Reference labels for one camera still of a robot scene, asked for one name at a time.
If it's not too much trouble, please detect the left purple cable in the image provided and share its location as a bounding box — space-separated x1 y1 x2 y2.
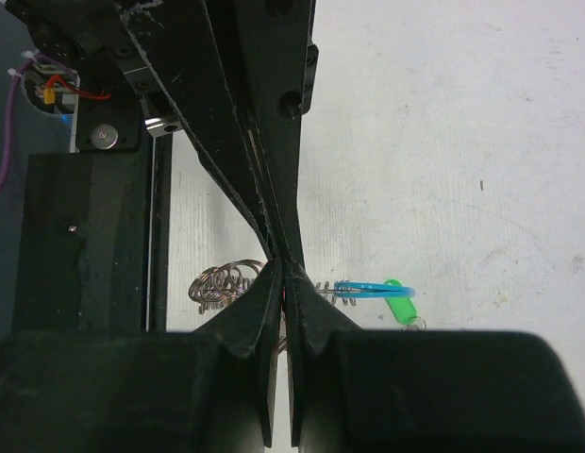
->
0 51 53 199

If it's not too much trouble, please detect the large keyring blue handle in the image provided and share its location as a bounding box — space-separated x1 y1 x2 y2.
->
188 259 415 314

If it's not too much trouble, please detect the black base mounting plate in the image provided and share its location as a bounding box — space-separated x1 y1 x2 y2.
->
11 135 172 333

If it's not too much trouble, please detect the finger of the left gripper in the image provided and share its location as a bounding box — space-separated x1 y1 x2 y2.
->
207 1 315 264

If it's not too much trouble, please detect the green tag key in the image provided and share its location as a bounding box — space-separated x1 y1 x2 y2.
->
385 295 426 331

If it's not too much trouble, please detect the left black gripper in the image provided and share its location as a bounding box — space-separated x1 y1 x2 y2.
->
4 1 276 259

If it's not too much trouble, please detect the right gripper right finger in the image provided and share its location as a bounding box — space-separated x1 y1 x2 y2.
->
284 290 585 452

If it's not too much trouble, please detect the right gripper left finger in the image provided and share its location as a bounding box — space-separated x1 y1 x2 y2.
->
0 260 282 452

